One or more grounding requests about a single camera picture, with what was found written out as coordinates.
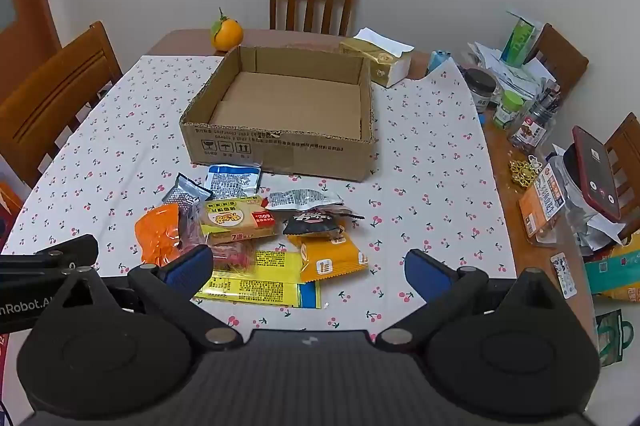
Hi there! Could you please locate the jar with dark lid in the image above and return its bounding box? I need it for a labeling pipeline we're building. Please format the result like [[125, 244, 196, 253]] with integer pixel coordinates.
[[462, 67, 501, 115]]

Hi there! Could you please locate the cardboard box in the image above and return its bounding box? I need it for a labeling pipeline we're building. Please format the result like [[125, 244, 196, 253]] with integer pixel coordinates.
[[179, 44, 377, 183]]

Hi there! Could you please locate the clear red snack packet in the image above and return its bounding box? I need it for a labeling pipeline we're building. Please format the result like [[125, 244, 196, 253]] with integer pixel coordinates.
[[177, 206, 252, 273]]

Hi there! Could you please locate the small silver snack packet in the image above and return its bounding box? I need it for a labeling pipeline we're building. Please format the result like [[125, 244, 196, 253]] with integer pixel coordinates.
[[162, 173, 214, 208]]

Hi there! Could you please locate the gold tissue box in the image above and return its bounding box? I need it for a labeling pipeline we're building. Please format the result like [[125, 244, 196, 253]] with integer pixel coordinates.
[[338, 27, 416, 88]]

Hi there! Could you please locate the cherry print tablecloth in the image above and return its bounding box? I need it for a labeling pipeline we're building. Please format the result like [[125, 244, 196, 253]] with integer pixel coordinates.
[[0, 54, 518, 343]]

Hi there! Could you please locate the yellow toast snack packet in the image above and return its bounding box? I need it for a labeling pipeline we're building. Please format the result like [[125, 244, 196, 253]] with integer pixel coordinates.
[[199, 194, 279, 248]]

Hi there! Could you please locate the wooden chair behind phone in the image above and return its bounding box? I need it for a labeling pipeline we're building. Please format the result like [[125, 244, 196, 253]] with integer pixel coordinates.
[[602, 112, 640, 227]]

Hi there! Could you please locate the orange-yellow snack packet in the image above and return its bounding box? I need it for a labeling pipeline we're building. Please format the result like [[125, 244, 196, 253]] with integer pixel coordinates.
[[299, 233, 370, 283]]

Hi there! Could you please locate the black snack packet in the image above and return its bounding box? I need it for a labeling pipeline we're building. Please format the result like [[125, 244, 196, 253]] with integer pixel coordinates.
[[284, 208, 366, 241]]

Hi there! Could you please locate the small light blue container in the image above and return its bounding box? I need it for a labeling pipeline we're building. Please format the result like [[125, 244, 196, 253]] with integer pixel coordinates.
[[427, 48, 453, 77]]

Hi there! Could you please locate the green and white carton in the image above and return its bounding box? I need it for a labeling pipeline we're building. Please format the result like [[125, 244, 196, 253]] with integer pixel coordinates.
[[499, 16, 537, 66]]

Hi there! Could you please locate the pile of papers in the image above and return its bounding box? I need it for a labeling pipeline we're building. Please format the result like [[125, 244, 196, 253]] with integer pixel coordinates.
[[467, 40, 560, 109]]

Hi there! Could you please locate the green patterned bag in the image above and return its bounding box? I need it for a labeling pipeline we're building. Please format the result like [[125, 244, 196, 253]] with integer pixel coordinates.
[[594, 309, 634, 368]]

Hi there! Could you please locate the bottle with green lid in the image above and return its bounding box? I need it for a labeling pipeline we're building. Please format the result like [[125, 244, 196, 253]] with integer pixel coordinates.
[[492, 90, 524, 131]]

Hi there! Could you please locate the red-rimmed black phone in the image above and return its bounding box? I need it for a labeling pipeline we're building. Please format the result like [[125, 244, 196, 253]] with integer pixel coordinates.
[[571, 125, 622, 222]]

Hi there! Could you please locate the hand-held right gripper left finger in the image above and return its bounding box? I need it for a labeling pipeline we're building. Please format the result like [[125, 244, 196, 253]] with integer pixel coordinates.
[[47, 244, 243, 351]]

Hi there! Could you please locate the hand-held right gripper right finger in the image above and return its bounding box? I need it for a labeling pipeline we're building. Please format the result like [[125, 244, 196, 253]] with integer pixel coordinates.
[[375, 249, 571, 351]]

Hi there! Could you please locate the small white card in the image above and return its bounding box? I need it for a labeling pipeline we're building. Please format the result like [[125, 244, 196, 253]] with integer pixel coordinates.
[[549, 251, 577, 300]]

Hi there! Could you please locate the orange snack box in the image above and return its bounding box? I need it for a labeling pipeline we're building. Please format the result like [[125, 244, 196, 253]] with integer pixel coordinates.
[[517, 161, 572, 248]]

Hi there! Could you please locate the orange bag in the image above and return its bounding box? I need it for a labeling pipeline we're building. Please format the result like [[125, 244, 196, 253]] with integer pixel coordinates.
[[0, 181, 24, 248]]

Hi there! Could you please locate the gold ornament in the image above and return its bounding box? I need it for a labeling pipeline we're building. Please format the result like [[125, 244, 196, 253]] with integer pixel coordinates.
[[508, 158, 539, 188]]

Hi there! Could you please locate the wooden chair behind paper pile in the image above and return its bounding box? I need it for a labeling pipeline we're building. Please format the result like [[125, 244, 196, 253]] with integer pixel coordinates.
[[525, 23, 590, 103]]

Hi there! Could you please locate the orange mandarin with leaf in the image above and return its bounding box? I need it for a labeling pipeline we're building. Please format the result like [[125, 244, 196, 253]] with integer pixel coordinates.
[[209, 8, 245, 53]]

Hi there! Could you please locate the clear jar with red label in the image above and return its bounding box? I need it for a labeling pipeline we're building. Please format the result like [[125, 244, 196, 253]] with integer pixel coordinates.
[[507, 98, 557, 153]]

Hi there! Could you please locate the blue and white snack packet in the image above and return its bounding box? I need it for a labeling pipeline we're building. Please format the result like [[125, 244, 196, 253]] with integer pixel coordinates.
[[204, 163, 264, 202]]

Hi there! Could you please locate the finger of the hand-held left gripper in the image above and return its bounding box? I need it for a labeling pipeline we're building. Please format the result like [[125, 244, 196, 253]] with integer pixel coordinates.
[[47, 233, 100, 268]]

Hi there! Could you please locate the teal and yellow bag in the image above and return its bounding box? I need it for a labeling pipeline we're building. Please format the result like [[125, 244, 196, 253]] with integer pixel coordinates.
[[584, 245, 640, 303]]

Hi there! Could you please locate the orange crinkled snack packet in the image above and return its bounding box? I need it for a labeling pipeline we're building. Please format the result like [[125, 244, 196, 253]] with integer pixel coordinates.
[[134, 203, 182, 268]]

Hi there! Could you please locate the wooden chair with panel back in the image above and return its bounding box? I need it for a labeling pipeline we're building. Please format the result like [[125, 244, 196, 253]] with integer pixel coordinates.
[[0, 21, 124, 190]]

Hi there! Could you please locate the long yellow snack packet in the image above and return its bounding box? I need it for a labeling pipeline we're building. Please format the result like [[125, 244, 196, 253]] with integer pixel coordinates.
[[192, 249, 322, 310]]

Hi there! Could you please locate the silver printed snack packet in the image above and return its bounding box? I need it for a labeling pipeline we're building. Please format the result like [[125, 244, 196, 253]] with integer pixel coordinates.
[[267, 188, 346, 212]]

